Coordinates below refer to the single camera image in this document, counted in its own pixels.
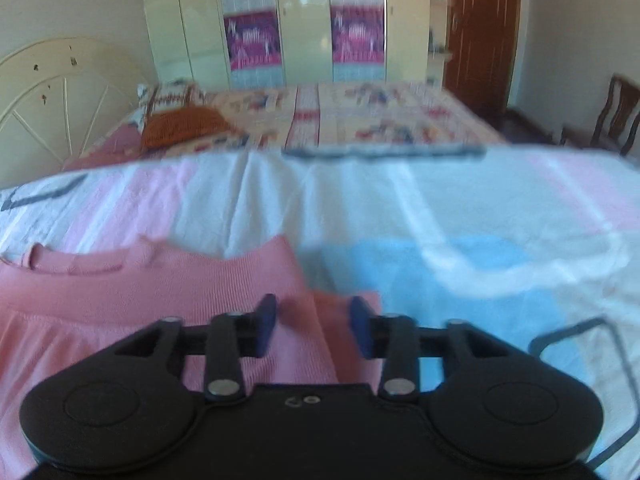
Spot cream round headboard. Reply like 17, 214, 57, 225
1, 37, 148, 188

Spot lower left pink poster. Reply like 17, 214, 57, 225
224, 9, 282, 72

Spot orange knitted cushion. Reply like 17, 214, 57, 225
141, 106, 239, 150

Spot cream glossy wardrobe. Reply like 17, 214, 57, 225
143, 0, 451, 90

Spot dark wooden chair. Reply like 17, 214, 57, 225
560, 74, 640, 157

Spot brown wooden door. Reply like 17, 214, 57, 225
444, 0, 521, 122

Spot pastel patchwork bed sheet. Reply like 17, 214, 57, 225
1, 146, 639, 448

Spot patterned beige bedspread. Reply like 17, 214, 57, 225
64, 81, 504, 170

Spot patterned pillow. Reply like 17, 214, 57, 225
137, 79, 206, 117

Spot lower right pink poster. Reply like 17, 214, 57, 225
331, 6, 385, 65

